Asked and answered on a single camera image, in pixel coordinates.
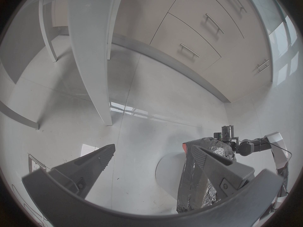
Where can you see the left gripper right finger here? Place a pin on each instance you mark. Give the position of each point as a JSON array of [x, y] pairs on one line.
[[220, 171]]

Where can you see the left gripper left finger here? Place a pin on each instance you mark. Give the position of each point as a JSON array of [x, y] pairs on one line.
[[90, 167]]

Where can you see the black plastic bag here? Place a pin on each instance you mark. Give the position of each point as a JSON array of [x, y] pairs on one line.
[[191, 185]]

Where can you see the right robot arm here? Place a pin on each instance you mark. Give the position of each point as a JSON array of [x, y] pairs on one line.
[[258, 145]]

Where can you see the white trash bin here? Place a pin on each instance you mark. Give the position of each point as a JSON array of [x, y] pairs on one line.
[[168, 171]]

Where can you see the grey padded white chair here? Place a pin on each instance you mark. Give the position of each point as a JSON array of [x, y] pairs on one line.
[[90, 44]]

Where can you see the beige cabinet with drawers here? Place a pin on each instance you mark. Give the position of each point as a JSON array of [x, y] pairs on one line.
[[189, 27]]

